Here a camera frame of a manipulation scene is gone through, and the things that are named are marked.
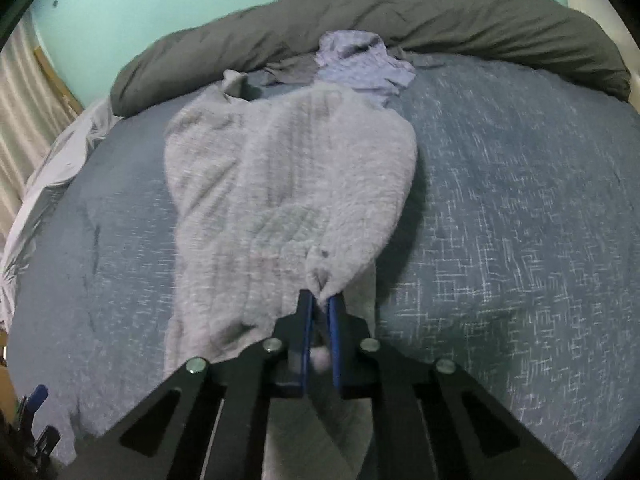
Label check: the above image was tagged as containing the grey knit sweater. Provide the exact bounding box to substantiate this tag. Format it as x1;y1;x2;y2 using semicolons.
162;69;420;480

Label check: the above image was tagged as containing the blue patterned bed sheet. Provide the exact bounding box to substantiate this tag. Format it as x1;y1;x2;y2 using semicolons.
8;54;639;479

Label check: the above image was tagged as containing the light grey crumpled blanket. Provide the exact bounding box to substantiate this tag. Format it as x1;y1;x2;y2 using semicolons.
1;98;119;332

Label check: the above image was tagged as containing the striped beige curtain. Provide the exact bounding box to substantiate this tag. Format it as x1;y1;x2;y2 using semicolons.
0;13;82;242

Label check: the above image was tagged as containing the blue checked cloth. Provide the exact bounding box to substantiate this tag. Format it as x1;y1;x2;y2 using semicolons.
314;30;416;106

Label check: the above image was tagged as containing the dark grey rolled duvet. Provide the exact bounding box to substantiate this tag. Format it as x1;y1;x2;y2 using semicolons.
110;0;631;117

